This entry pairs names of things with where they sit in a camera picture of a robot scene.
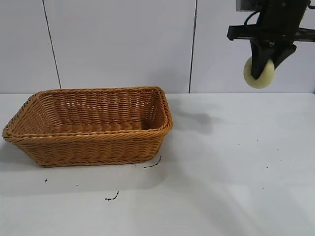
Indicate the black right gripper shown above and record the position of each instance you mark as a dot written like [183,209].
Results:
[275,22]

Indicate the pale yellow round pastry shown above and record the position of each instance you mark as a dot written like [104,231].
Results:
[262,78]

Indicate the brown woven wicker basket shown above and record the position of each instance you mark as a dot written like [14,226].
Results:
[86,137]

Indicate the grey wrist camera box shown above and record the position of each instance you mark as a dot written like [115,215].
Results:
[246,5]

